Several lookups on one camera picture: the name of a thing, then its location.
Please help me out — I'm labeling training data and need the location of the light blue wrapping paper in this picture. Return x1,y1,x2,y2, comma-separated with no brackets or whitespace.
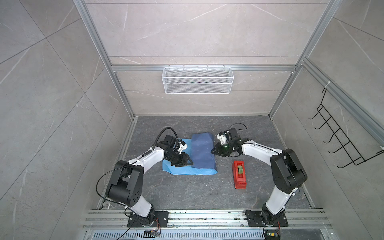
162,133,218,176

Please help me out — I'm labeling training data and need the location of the aluminium mounting rail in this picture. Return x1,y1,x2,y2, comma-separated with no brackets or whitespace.
81,209,337,240

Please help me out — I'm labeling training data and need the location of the red tape dispenser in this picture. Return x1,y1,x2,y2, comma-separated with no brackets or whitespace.
232,161,247,190

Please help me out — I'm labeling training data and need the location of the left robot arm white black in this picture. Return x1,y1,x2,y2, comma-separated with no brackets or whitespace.
106,135,193,218

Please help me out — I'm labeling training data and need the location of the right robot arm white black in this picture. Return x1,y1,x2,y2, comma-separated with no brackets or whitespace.
211,128,308,226

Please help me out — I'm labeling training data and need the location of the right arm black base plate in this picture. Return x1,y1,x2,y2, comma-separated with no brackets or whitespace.
245,210,289,227

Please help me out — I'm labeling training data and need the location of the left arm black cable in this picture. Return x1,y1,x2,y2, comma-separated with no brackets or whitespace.
151,126,180,151

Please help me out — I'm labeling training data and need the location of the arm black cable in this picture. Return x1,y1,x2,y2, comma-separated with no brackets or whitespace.
227,122,248,133
151,126,180,151

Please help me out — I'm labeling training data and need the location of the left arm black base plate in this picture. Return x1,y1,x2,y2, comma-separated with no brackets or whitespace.
127,211,170,228

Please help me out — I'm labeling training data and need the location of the black wire hook rack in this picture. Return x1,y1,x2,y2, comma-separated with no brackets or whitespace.
308,88,384,169

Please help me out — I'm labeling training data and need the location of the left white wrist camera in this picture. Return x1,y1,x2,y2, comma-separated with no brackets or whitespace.
175,140,188,154

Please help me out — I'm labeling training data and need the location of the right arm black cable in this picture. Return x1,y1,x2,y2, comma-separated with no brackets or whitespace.
227,122,248,133

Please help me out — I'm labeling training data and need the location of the white wire mesh basket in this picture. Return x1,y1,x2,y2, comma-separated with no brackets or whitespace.
162,67,234,95

